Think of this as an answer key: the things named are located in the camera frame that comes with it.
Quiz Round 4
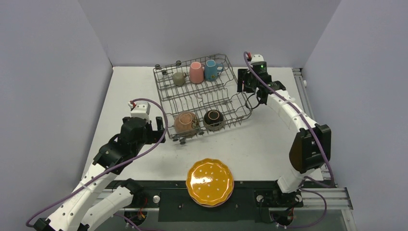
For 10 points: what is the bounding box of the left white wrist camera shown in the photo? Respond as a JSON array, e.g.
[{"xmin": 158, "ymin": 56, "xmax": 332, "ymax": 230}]
[{"xmin": 128, "ymin": 101, "xmax": 151, "ymax": 121}]

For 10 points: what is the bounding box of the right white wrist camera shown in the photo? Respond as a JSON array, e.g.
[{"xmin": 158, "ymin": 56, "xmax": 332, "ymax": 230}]
[{"xmin": 247, "ymin": 52, "xmax": 265, "ymax": 64}]

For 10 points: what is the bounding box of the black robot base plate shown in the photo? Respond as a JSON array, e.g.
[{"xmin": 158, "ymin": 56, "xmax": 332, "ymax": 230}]
[{"xmin": 92, "ymin": 180, "xmax": 335, "ymax": 224}]

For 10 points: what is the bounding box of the grey wire dish rack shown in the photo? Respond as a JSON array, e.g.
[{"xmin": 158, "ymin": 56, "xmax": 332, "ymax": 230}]
[{"xmin": 153, "ymin": 53, "xmax": 252, "ymax": 144}]

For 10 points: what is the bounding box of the yellow polka dot plate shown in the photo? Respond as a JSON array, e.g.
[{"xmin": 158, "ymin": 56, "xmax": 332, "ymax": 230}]
[{"xmin": 186, "ymin": 158, "xmax": 234, "ymax": 200}]

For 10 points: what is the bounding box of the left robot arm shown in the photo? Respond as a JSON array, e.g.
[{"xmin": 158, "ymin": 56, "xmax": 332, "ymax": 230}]
[{"xmin": 32, "ymin": 116, "xmax": 168, "ymax": 231}]

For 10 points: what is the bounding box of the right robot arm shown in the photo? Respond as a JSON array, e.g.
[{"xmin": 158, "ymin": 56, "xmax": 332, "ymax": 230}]
[{"xmin": 237, "ymin": 61, "xmax": 332, "ymax": 205}]

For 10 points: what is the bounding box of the aluminium rail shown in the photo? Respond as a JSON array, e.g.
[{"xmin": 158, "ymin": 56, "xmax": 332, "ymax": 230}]
[{"xmin": 292, "ymin": 68, "xmax": 353, "ymax": 210}]

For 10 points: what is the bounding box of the pink cup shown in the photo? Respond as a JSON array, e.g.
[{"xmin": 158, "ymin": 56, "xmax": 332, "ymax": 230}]
[{"xmin": 189, "ymin": 62, "xmax": 204, "ymax": 84}]

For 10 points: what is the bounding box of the blue mug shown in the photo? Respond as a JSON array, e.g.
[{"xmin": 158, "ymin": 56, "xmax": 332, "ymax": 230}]
[{"xmin": 204, "ymin": 60, "xmax": 224, "ymax": 81}]

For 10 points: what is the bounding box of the grey ceramic mug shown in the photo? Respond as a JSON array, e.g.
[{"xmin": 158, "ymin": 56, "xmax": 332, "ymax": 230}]
[{"xmin": 172, "ymin": 72, "xmax": 187, "ymax": 87}]

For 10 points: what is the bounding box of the pink plate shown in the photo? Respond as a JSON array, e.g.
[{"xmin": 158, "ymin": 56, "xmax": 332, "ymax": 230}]
[{"xmin": 191, "ymin": 194, "xmax": 231, "ymax": 208}]

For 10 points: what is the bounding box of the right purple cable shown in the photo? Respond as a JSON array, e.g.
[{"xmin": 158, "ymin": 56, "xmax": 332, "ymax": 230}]
[{"xmin": 243, "ymin": 51, "xmax": 336, "ymax": 229}]

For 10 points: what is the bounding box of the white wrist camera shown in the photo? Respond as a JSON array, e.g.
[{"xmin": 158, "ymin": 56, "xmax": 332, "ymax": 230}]
[
  {"xmin": 128, "ymin": 101, "xmax": 151, "ymax": 121},
  {"xmin": 247, "ymin": 52, "xmax": 265, "ymax": 64}
]

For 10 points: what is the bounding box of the dark patterned cream bowl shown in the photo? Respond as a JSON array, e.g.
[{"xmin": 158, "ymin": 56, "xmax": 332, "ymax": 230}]
[{"xmin": 203, "ymin": 109, "xmax": 225, "ymax": 131}]

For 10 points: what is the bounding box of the brown speckled cream bowl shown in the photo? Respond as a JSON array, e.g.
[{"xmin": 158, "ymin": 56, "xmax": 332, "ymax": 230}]
[{"xmin": 174, "ymin": 111, "xmax": 200, "ymax": 137}]

